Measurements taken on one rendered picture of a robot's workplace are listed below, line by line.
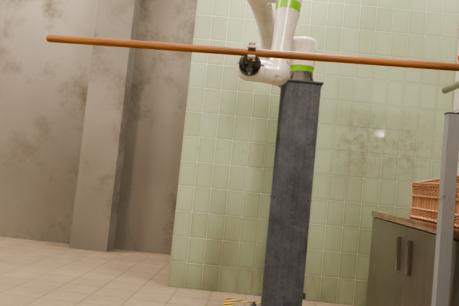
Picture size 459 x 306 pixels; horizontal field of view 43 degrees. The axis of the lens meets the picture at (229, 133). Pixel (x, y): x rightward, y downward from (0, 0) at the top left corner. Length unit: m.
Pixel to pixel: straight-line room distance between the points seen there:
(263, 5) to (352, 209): 1.38
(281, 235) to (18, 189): 2.83
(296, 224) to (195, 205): 0.79
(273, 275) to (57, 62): 2.96
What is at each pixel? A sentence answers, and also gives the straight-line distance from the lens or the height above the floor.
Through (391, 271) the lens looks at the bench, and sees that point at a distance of 2.69.
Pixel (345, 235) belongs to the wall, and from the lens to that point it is 3.54.
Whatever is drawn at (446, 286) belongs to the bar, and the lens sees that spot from 1.99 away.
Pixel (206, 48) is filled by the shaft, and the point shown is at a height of 1.16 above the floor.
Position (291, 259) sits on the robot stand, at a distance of 2.94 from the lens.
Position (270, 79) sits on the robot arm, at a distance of 2.57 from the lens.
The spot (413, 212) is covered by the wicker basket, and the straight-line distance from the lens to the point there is 2.58.
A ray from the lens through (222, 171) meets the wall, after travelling 3.47.
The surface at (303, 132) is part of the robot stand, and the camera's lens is 2.93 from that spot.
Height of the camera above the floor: 0.67
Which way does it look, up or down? 4 degrees up
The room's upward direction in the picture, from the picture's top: 6 degrees clockwise
